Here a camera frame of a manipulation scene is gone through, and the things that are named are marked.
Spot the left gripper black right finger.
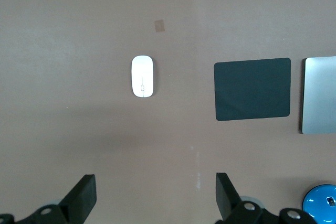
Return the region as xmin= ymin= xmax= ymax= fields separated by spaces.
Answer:
xmin=215 ymin=172 xmax=324 ymax=224

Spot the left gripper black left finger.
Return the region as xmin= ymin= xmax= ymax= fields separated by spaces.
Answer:
xmin=0 ymin=174 xmax=97 ymax=224

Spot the white computer mouse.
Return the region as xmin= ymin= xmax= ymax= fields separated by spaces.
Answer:
xmin=131 ymin=55 xmax=155 ymax=99

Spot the blue round phone stand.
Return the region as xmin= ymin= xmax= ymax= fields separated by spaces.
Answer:
xmin=301 ymin=184 xmax=336 ymax=224

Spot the black mouse pad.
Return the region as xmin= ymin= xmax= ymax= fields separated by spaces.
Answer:
xmin=213 ymin=57 xmax=292 ymax=122

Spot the silver laptop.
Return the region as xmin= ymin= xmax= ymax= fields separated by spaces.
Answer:
xmin=299 ymin=56 xmax=336 ymax=135

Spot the brown tape patch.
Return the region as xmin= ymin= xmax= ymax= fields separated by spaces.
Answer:
xmin=154 ymin=19 xmax=165 ymax=33

